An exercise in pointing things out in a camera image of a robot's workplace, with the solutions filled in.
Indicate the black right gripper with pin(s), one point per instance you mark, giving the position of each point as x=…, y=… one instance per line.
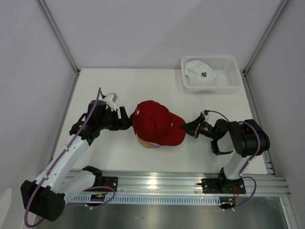
x=194, y=128

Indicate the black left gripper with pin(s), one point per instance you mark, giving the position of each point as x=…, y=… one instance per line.
x=123, y=123

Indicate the red baseball cap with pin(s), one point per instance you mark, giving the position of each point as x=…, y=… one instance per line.
x=153, y=122

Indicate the pink baseball cap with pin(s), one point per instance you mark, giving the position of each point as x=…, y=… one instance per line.
x=145, y=143

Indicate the white baseball cap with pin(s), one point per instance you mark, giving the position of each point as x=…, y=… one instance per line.
x=200, y=74

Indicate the purple LA baseball cap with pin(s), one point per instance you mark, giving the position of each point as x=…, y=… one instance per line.
x=154, y=145

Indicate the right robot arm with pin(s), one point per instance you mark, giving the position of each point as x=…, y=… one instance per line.
x=244, y=140

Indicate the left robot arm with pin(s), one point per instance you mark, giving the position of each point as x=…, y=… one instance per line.
x=48, y=194

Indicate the white plastic basket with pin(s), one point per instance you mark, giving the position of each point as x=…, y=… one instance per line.
x=228, y=77

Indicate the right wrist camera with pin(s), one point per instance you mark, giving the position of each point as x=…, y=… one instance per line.
x=205, y=115

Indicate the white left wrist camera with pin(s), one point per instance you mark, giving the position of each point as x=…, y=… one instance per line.
x=110, y=100

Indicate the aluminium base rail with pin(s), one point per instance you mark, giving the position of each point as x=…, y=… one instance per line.
x=165, y=183

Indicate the white slotted cable duct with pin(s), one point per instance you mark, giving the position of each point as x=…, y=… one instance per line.
x=197, y=200

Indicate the aluminium frame post left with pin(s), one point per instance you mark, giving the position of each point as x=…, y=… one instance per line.
x=57, y=34

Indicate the aluminium frame post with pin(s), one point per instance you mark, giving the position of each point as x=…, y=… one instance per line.
x=267, y=34
x=57, y=34

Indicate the aluminium frame post right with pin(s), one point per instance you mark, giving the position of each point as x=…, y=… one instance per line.
x=267, y=34

